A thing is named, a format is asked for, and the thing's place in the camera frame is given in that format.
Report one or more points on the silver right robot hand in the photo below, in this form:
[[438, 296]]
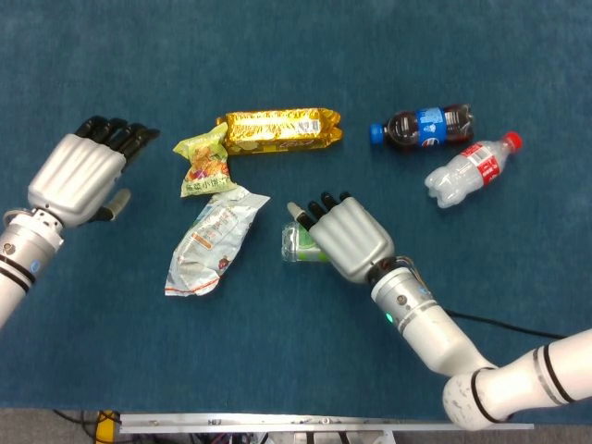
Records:
[[353, 240]]

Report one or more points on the clear bottle green label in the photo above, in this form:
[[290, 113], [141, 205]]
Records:
[[296, 242]]

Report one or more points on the cola bottle blue cap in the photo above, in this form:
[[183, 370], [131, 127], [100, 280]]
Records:
[[407, 129]]

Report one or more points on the clear bottle red label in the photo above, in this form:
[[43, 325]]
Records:
[[462, 176]]

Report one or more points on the gold foil biscuit package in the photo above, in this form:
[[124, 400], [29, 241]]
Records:
[[277, 129]]

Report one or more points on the white snack bag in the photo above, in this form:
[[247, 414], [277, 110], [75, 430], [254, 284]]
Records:
[[213, 240]]

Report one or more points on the yellow green snack bag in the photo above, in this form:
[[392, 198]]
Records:
[[208, 162]]

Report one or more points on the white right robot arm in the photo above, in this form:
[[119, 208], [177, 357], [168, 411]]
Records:
[[462, 351]]

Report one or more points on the blue felt table cloth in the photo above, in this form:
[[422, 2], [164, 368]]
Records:
[[139, 347]]

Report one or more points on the yellow plastic part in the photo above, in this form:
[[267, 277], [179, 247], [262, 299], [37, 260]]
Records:
[[107, 427]]

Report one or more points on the aluminium rail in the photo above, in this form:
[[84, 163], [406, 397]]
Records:
[[277, 423]]

